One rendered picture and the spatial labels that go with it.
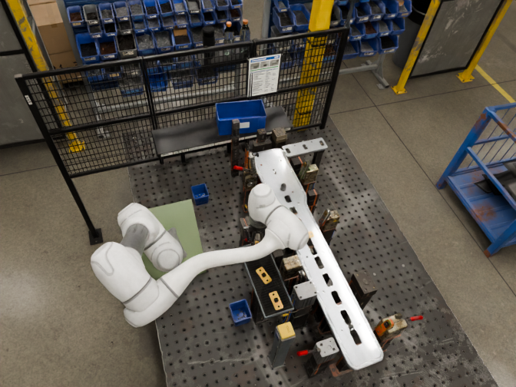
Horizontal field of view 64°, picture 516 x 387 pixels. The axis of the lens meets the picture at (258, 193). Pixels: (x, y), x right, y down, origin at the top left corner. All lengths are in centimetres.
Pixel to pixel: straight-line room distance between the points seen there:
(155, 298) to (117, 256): 20
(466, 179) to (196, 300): 272
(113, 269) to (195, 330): 94
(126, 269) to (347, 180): 187
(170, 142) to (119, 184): 129
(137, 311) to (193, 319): 84
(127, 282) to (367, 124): 347
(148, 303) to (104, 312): 172
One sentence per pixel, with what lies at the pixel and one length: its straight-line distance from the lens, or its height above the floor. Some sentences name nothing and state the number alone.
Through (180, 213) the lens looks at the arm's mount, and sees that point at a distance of 229.
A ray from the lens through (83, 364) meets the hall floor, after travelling 315.
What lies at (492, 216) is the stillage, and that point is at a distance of 398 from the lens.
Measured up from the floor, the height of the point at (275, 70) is 133.
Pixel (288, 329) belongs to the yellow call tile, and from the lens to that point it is 185.
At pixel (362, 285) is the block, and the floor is 103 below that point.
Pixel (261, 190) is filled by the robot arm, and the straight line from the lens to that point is 156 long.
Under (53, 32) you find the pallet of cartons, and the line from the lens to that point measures 454.
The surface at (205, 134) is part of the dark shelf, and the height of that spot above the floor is 103.
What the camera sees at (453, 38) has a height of 58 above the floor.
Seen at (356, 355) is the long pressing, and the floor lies 100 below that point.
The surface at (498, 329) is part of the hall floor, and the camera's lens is 364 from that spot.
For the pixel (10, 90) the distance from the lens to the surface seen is 384.
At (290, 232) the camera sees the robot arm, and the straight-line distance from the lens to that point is 152.
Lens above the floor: 289
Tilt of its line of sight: 52 degrees down
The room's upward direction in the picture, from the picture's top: 6 degrees clockwise
